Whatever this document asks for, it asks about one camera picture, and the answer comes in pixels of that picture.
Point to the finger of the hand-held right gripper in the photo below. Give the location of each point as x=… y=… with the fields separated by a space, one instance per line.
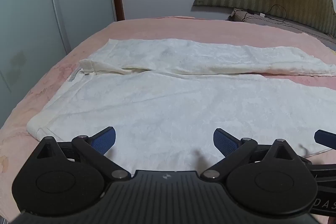
x=324 y=137

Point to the white pants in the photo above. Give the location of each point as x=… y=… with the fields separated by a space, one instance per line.
x=170 y=108

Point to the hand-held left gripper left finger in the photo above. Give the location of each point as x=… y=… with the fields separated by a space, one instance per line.
x=106 y=140

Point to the beige pillow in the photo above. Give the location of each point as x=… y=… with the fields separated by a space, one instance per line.
x=265 y=21

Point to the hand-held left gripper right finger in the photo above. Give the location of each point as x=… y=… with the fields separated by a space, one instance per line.
x=223 y=140

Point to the pink bed blanket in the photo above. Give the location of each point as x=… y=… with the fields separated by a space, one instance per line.
x=183 y=28

